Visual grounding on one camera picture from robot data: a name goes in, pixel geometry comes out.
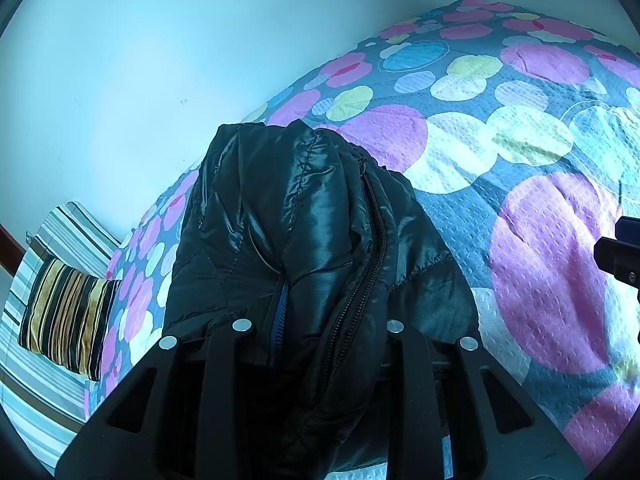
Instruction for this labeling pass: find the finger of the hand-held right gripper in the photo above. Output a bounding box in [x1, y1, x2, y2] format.
[594, 215, 640, 291]

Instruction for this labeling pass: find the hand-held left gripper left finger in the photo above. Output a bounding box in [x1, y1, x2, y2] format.
[54, 280, 292, 480]

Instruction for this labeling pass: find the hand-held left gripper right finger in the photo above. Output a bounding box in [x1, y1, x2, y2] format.
[384, 318, 587, 480]

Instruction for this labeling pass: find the black puffer jacket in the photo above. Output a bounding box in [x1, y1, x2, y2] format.
[162, 119, 484, 480]

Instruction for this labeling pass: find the dotted colourful bedspread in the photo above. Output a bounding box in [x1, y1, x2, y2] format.
[82, 0, 640, 480]

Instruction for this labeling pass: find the yellow black striped pillow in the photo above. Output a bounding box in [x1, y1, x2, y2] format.
[17, 255, 124, 382]

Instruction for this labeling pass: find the light striped pillow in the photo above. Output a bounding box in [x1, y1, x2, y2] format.
[0, 201, 126, 476]

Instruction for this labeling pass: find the wooden bed frame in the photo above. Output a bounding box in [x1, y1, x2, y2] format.
[0, 224, 27, 278]

